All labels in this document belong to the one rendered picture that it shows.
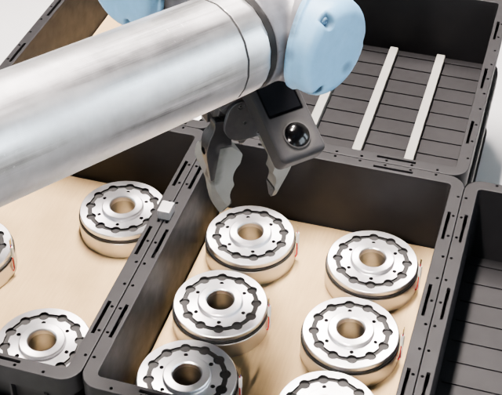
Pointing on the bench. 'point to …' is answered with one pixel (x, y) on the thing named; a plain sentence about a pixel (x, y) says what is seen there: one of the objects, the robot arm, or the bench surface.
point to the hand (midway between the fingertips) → (249, 197)
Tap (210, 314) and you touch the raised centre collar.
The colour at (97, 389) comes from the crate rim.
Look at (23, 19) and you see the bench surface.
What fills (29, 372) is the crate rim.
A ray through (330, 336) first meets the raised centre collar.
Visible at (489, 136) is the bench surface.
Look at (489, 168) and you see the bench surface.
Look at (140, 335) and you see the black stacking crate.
